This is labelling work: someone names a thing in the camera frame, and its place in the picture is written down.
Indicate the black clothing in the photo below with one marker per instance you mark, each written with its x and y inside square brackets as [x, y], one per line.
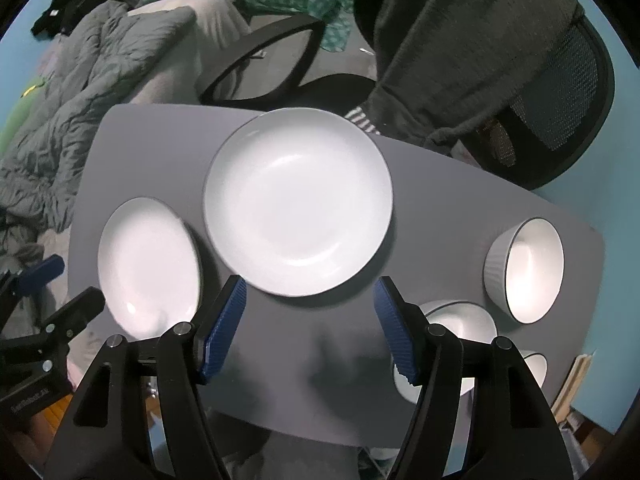
[75, 0]

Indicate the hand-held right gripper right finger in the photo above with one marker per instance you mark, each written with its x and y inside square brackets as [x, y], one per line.
[397, 332]

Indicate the small white plate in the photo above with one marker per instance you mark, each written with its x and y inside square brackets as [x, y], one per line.
[145, 265]

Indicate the wooden boards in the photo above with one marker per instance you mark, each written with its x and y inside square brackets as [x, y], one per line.
[575, 380]

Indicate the striped cloth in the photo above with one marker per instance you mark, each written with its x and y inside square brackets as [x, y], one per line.
[362, 120]

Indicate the black mesh office chair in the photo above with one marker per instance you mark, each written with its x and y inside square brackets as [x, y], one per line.
[565, 110]

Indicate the dark grey sweater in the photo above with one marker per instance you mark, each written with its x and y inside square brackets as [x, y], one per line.
[450, 35]

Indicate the light green cloth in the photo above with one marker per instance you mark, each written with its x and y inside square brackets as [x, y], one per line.
[17, 115]

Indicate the grey quilted blanket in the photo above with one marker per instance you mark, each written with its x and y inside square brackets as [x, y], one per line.
[90, 85]

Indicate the large white plate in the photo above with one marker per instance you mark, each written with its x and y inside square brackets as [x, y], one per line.
[297, 200]

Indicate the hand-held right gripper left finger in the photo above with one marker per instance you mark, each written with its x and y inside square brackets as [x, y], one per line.
[222, 330]

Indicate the white pillow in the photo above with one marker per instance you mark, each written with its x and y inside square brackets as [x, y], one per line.
[220, 25]

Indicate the white ribbed bowl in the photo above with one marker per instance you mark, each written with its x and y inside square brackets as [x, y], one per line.
[465, 325]
[534, 365]
[530, 270]

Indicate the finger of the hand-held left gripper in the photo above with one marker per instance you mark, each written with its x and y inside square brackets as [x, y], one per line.
[42, 271]
[75, 315]

